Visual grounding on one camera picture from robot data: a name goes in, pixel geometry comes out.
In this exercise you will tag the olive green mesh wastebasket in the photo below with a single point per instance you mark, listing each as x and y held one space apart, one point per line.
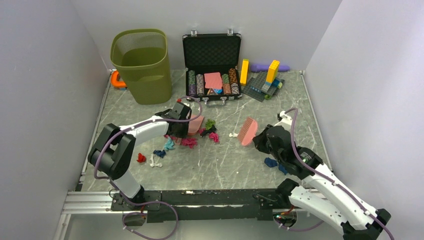
141 58

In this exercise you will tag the yellow tall building block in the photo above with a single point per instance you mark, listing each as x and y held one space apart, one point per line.
244 72

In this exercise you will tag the dark blue scrap pair right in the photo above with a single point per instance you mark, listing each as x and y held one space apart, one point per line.
282 169

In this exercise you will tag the magenta paper scrap centre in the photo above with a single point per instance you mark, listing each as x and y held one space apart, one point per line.
214 136

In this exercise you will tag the light blue paper scrap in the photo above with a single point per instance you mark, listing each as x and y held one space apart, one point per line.
169 145

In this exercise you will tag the pink plastic dustpan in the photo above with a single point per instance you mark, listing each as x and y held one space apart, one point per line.
193 129

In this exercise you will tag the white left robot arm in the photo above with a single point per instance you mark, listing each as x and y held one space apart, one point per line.
112 152

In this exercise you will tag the green paper scrap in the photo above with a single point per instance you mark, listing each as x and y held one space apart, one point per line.
209 124

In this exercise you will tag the building block assembly on baseplate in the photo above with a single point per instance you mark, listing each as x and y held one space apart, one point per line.
265 84

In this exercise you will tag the purple cylinder toy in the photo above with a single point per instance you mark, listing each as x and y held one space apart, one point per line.
255 68

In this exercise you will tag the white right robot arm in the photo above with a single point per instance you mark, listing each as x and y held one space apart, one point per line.
352 217

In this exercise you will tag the dark blue scrap pair left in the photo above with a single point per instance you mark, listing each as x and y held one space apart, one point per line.
271 163

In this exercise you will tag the magenta paper scrap by handle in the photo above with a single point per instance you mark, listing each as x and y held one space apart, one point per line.
189 142

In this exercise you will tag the black poker chip case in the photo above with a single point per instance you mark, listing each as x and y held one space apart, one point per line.
210 53

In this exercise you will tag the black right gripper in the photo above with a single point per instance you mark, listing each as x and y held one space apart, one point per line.
259 141

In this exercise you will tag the pink plastic hand brush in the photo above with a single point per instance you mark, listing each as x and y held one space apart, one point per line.
248 131

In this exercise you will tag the orange plastic handle object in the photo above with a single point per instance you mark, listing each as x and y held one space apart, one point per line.
116 81

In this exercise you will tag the dark blue paper scrap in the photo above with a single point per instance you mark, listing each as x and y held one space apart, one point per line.
160 153

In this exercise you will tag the black paper scrap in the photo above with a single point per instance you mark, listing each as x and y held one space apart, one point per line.
207 132

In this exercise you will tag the dark blue scrap pair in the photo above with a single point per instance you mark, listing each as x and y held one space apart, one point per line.
271 163
282 169

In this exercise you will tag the white twisted paper scrap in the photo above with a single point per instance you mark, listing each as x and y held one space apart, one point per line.
153 162

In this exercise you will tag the pink card stack in case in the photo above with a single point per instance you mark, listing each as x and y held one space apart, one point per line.
213 80

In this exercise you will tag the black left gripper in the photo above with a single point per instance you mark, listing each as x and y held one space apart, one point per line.
184 133

